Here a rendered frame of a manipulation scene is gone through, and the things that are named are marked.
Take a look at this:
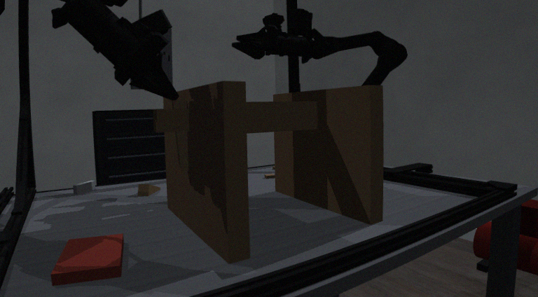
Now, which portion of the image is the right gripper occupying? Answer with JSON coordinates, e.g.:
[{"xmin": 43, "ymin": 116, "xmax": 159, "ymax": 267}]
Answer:
[{"xmin": 89, "ymin": 15, "xmax": 179, "ymax": 100}]

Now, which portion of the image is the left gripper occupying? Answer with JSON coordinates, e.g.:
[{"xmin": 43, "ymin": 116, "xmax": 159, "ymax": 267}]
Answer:
[{"xmin": 232, "ymin": 25, "xmax": 291, "ymax": 60}]

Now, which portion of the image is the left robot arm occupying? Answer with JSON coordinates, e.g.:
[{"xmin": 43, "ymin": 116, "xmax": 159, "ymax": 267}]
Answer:
[{"xmin": 263, "ymin": 8, "xmax": 408, "ymax": 85}]

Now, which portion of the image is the dark brown wooden rail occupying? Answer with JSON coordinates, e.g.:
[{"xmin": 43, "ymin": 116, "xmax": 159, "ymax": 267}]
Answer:
[{"xmin": 153, "ymin": 102, "xmax": 317, "ymax": 134}]

